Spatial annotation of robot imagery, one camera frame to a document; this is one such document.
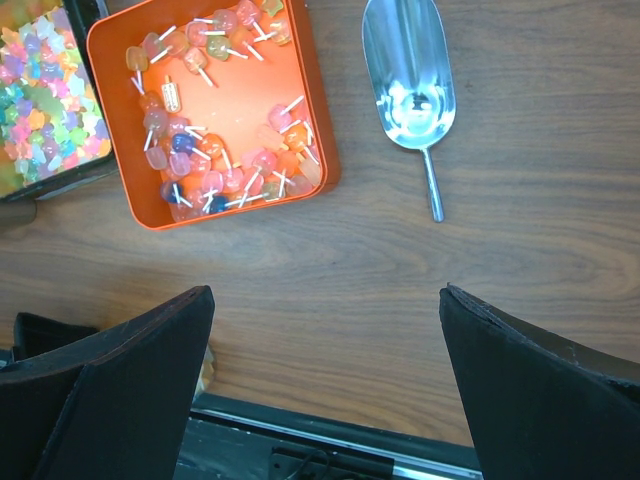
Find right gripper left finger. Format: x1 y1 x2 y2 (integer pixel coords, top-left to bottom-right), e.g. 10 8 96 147
1 286 215 479

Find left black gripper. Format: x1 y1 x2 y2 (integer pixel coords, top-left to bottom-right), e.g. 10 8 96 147
12 312 98 360

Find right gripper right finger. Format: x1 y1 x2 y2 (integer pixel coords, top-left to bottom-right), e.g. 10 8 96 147
439 284 639 479

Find gold tin of gummy candies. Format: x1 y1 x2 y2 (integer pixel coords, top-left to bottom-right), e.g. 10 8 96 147
1 1 117 201

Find orange box of lollipops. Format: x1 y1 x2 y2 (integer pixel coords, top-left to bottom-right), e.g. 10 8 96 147
86 1 341 231

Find metal candy scoop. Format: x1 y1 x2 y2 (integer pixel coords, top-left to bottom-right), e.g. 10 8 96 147
362 0 456 223

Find clear plastic jar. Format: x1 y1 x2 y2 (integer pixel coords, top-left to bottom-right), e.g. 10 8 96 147
194 348 217 398

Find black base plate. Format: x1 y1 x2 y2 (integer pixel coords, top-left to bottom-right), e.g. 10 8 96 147
174 394 483 479

